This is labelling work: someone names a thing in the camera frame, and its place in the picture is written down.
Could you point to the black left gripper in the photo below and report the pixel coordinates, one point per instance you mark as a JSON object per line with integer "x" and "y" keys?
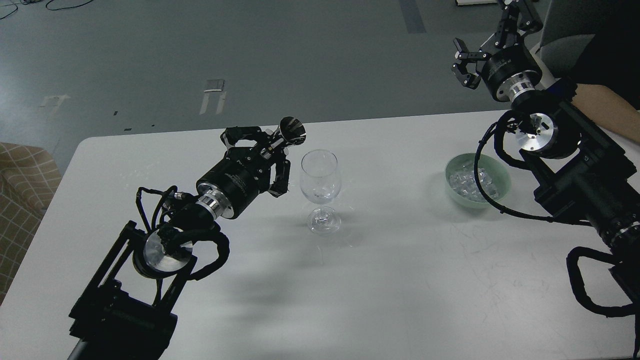
{"x": 243, "y": 172}

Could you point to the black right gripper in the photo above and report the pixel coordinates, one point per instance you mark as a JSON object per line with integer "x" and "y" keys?
{"x": 512, "y": 63}

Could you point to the steel double jigger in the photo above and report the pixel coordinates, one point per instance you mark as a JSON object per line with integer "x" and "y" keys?
{"x": 290, "y": 132}

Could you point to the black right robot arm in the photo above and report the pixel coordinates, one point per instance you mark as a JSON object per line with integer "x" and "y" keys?
{"x": 582, "y": 172}

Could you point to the person forearm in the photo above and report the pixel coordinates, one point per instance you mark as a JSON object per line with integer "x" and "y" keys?
{"x": 608, "y": 110}

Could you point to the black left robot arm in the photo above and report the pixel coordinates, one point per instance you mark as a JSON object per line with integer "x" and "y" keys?
{"x": 126, "y": 310}

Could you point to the clear wine glass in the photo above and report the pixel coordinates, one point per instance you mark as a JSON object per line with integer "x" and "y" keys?
{"x": 321, "y": 182}

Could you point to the clear ice cubes pile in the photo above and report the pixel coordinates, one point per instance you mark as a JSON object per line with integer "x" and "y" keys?
{"x": 466, "y": 182}

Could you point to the grey office chair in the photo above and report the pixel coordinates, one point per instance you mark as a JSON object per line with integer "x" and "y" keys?
{"x": 568, "y": 28}

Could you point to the person black shirt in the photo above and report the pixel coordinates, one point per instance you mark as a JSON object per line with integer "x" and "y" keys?
{"x": 611, "y": 58}

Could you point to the green bowl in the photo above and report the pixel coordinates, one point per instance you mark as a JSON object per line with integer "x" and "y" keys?
{"x": 503, "y": 178}

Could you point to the brown checkered sofa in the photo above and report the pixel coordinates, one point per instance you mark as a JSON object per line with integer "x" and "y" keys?
{"x": 29, "y": 179}

